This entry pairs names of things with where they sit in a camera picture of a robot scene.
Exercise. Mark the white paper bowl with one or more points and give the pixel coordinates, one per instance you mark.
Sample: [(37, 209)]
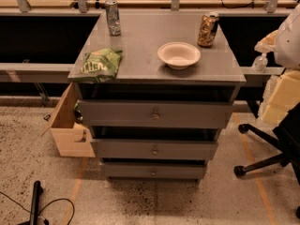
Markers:
[(178, 55)]

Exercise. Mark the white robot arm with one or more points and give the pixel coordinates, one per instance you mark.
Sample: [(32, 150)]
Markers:
[(287, 43)]

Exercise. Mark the gold brown soda can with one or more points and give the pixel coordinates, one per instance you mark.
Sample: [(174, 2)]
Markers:
[(208, 29)]

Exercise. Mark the silver redbull can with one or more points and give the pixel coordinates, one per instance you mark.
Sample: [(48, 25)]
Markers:
[(112, 17)]

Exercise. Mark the grey drawer cabinet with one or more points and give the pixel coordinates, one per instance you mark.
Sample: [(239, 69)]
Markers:
[(142, 76)]

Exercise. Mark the top grey drawer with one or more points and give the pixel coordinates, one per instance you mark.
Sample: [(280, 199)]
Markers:
[(154, 114)]

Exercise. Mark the grey drawer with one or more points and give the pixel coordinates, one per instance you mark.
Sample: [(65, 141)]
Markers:
[(154, 170), (154, 114), (154, 149)]

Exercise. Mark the green chip bag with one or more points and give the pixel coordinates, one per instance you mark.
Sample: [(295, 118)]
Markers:
[(101, 65)]

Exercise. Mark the middle grey drawer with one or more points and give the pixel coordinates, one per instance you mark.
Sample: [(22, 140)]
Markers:
[(154, 149)]

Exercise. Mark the bottom grey drawer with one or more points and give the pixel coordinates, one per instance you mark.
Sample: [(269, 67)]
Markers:
[(154, 170)]

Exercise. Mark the cardboard box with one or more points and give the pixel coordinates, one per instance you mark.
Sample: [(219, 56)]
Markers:
[(71, 138)]

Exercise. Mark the clear sanitizer bottle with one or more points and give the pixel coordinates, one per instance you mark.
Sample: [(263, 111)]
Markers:
[(260, 62)]

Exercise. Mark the black office chair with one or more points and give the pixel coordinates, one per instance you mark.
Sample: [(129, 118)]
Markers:
[(287, 141)]

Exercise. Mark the black stand pole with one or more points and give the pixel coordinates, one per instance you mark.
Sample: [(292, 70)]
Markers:
[(37, 191)]

